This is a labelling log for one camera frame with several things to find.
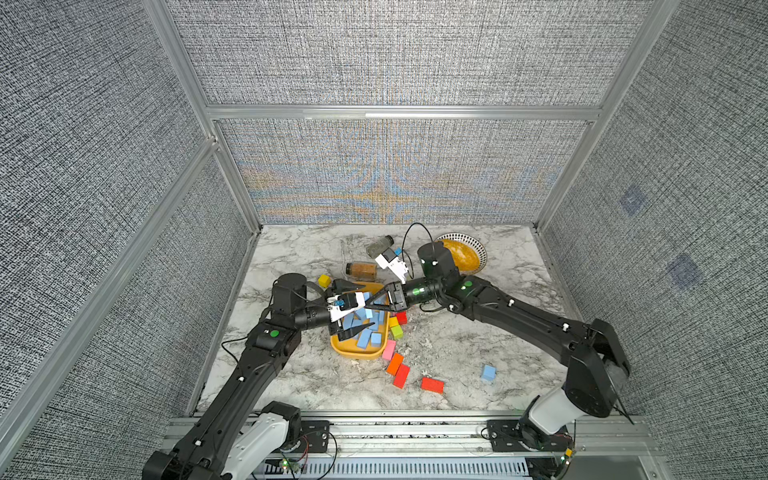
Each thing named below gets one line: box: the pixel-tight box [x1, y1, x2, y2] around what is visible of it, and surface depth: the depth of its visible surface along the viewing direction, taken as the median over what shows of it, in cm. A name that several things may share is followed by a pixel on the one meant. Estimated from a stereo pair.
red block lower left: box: [392, 363, 410, 389], surface depth 85 cm
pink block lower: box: [382, 339, 397, 362], surface depth 87 cm
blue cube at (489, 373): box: [482, 365, 497, 381], surface depth 83 cm
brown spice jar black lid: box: [345, 262, 378, 281], surface depth 105 cm
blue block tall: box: [358, 329, 372, 349], surface depth 90 cm
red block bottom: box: [420, 377, 445, 394], surface depth 83 cm
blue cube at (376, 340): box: [371, 333, 382, 348], surface depth 90 cm
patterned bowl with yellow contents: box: [434, 232, 488, 275], surface depth 106 cm
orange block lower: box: [386, 353, 404, 376], surface depth 87 cm
